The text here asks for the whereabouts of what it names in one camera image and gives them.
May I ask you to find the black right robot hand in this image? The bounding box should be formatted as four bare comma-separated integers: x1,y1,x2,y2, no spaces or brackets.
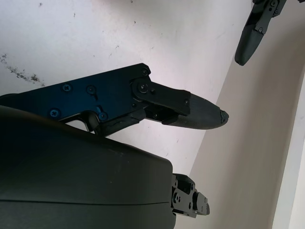
0,63,230,229

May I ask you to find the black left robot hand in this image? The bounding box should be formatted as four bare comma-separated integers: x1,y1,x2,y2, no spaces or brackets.
234,0,286,66

